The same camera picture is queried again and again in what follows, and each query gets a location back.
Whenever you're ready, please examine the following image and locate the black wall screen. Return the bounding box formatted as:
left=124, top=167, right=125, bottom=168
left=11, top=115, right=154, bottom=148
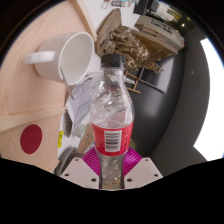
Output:
left=138, top=53, right=176, bottom=94

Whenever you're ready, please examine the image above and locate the yellow tag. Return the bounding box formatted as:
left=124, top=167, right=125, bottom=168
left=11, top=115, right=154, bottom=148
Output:
left=57, top=130, right=65, bottom=149

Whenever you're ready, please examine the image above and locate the wide wooden drawing board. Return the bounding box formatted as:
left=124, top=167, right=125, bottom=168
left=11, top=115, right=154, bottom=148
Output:
left=0, top=111, right=67, bottom=174

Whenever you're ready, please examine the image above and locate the clear red-labelled drink bottle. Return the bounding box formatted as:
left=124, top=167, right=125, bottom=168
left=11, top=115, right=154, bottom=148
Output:
left=89, top=53, right=136, bottom=190

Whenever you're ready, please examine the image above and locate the small paint jar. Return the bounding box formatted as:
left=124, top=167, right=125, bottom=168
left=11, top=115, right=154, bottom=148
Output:
left=110, top=0, right=132, bottom=8

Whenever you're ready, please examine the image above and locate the brown sculpture on wooden base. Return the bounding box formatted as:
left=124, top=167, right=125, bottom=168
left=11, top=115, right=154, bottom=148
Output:
left=95, top=8, right=179, bottom=74

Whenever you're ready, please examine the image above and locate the white cabinet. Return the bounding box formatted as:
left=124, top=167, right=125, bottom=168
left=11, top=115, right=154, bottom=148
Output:
left=134, top=14, right=185, bottom=51

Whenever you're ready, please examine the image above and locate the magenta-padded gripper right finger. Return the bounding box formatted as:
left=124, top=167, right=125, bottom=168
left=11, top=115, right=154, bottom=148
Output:
left=122, top=146, right=164, bottom=190

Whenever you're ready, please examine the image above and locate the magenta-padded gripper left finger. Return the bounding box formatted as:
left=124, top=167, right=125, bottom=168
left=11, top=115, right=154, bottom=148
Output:
left=59, top=146, right=102, bottom=190

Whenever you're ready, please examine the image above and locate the flat round red coaster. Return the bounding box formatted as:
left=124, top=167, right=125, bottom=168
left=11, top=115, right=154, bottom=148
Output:
left=19, top=123, right=44, bottom=155

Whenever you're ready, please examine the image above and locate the white mug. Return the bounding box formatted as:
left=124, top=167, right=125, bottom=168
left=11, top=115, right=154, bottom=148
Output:
left=23, top=31, right=96, bottom=87

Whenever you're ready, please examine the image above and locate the small white cup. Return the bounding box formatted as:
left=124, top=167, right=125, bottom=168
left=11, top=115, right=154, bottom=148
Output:
left=72, top=122, right=86, bottom=138

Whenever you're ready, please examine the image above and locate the black box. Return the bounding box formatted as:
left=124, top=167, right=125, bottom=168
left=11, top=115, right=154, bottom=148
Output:
left=133, top=0, right=158, bottom=16

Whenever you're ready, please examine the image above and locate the grey plant saucer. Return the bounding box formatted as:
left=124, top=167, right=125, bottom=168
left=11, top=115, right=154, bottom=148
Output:
left=54, top=146, right=79, bottom=177

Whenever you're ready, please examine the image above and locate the wooden-handled brush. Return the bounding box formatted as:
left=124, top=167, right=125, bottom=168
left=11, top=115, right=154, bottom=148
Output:
left=101, top=0, right=112, bottom=10

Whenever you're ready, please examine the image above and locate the printed paper sheet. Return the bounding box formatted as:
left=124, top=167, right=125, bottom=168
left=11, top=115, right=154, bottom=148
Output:
left=64, top=74, right=101, bottom=134

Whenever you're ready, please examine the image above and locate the cardboard box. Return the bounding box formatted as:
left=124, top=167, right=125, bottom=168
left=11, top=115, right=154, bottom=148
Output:
left=78, top=123, right=97, bottom=154

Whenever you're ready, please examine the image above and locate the narrow wooden drawing board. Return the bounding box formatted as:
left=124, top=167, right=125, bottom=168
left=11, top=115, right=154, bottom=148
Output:
left=0, top=0, right=98, bottom=126

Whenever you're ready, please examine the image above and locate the wooden easel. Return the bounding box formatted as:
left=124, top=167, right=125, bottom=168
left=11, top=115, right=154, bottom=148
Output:
left=123, top=64, right=148, bottom=95

